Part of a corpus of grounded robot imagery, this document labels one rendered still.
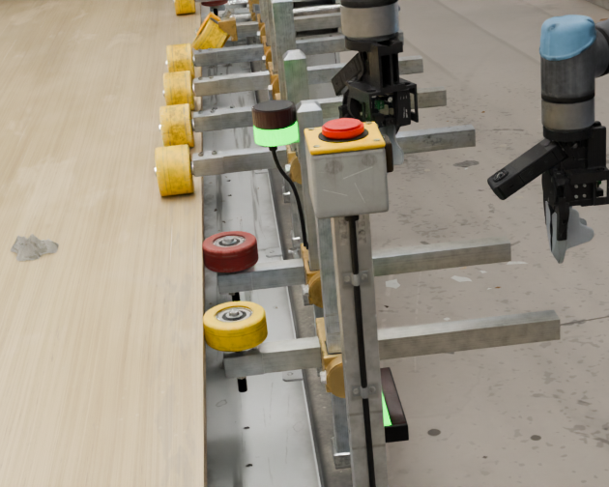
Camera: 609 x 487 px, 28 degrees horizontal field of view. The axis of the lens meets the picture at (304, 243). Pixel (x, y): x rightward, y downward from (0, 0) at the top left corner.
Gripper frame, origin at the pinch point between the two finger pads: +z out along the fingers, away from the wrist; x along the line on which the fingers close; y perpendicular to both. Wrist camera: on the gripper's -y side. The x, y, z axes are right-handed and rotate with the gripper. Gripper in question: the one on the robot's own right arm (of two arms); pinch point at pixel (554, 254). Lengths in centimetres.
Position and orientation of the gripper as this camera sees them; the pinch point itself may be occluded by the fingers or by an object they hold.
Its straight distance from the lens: 185.4
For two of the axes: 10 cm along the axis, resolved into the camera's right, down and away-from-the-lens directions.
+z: 0.9, 9.2, 3.8
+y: 9.9, -1.1, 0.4
